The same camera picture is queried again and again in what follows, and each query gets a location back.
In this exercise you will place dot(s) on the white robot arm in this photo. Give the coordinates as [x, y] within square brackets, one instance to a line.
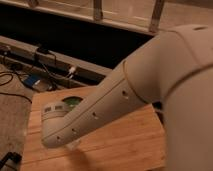
[174, 68]

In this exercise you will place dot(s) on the black power adapter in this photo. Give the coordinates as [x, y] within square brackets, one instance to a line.
[42, 50]

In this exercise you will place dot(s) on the white plug connector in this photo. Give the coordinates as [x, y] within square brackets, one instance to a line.
[71, 72]

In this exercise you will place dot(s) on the metal rail frame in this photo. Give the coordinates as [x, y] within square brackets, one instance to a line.
[53, 66]

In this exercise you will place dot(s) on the blue box on floor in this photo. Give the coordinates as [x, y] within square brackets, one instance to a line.
[31, 80]

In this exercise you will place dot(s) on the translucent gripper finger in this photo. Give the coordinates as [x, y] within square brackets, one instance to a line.
[73, 145]

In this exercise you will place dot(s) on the green ceramic bowl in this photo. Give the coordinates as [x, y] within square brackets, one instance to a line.
[72, 101]

